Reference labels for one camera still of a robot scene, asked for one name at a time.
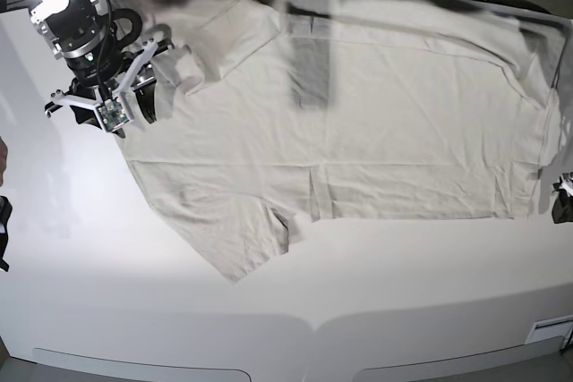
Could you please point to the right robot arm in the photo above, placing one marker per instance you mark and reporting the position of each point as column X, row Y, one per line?
column 93, row 37

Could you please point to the white label sticker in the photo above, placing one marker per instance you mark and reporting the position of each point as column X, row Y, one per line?
column 560, row 327

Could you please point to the light grey T-shirt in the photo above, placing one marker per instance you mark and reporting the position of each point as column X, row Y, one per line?
column 379, row 109

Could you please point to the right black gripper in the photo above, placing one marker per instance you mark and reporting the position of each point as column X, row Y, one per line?
column 89, row 69

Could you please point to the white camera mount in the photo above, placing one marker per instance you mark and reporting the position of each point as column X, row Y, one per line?
column 114, row 100
column 565, row 183

